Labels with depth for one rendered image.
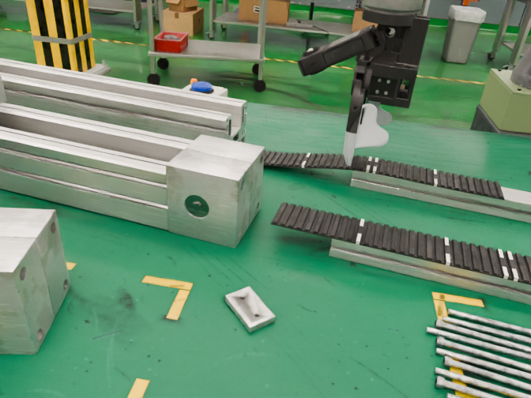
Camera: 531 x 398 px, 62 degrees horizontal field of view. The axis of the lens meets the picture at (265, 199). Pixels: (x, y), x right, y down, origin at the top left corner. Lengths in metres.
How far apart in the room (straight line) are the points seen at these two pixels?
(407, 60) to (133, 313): 0.46
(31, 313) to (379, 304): 0.34
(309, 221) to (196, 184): 0.14
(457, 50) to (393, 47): 5.01
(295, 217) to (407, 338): 0.19
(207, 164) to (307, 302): 0.19
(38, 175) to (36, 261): 0.25
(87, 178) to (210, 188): 0.17
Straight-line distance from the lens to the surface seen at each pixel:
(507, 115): 1.10
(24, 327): 0.44
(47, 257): 0.45
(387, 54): 0.65
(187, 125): 0.72
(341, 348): 0.45
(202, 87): 0.88
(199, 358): 0.43
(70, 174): 0.61
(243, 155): 0.55
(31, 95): 0.88
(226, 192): 0.51
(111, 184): 0.58
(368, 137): 0.65
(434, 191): 0.71
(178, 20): 5.67
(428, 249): 0.55
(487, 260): 0.57
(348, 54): 0.65
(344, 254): 0.55
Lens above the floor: 1.11
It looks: 31 degrees down
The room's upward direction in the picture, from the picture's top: 5 degrees clockwise
